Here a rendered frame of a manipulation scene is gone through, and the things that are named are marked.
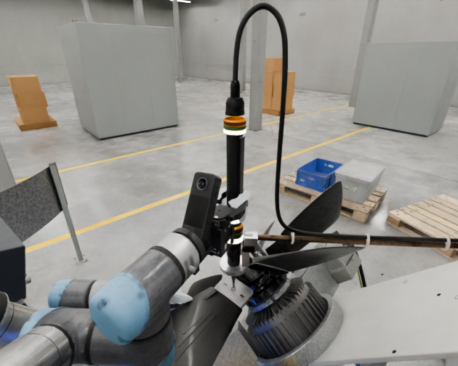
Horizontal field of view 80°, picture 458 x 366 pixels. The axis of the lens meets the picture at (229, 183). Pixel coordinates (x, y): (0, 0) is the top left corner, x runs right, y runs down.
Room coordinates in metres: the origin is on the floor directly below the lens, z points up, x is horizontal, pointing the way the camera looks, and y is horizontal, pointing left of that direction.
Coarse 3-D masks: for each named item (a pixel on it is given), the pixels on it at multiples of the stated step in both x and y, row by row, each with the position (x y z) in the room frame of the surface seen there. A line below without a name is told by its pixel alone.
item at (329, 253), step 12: (288, 252) 0.39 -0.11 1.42; (300, 252) 0.36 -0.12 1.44; (312, 252) 0.39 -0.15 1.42; (324, 252) 0.40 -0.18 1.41; (336, 252) 0.41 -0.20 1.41; (348, 252) 0.41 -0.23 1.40; (276, 264) 0.50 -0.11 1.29; (288, 264) 0.48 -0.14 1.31; (300, 264) 0.47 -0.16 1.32; (312, 264) 0.47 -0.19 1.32
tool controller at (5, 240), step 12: (0, 228) 0.73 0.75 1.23; (0, 240) 0.66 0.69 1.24; (12, 240) 0.67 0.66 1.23; (0, 252) 0.61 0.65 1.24; (12, 252) 0.63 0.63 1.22; (24, 252) 0.65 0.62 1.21; (0, 264) 0.60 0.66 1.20; (12, 264) 0.62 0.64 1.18; (24, 264) 0.64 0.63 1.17; (0, 276) 0.59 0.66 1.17; (12, 276) 0.61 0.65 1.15; (24, 276) 0.63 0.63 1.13; (0, 288) 0.58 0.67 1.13; (12, 288) 0.60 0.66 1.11; (24, 288) 0.62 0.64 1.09; (12, 300) 0.59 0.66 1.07
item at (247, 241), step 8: (256, 232) 0.52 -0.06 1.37; (248, 240) 0.50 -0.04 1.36; (256, 240) 0.50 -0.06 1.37; (248, 248) 0.49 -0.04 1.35; (224, 256) 0.54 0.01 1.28; (248, 256) 0.50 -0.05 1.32; (224, 264) 0.51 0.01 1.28; (240, 264) 0.51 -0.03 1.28; (248, 264) 0.50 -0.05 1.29; (224, 272) 0.49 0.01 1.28; (232, 272) 0.48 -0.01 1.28; (240, 272) 0.48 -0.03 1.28
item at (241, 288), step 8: (224, 280) 0.54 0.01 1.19; (232, 280) 0.54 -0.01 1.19; (216, 288) 0.52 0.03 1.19; (224, 288) 0.52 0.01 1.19; (240, 288) 0.52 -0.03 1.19; (248, 288) 0.52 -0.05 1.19; (232, 296) 0.50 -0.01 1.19; (240, 296) 0.50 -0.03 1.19; (248, 296) 0.50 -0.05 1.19; (240, 304) 0.48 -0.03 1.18
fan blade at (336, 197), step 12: (324, 192) 0.66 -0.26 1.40; (336, 192) 0.69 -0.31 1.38; (312, 204) 0.66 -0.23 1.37; (324, 204) 0.69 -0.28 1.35; (336, 204) 0.72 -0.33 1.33; (300, 216) 0.65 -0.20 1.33; (312, 216) 0.68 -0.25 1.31; (324, 216) 0.71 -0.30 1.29; (336, 216) 0.75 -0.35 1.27; (300, 228) 0.66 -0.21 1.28; (312, 228) 0.69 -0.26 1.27; (324, 228) 0.72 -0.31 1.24
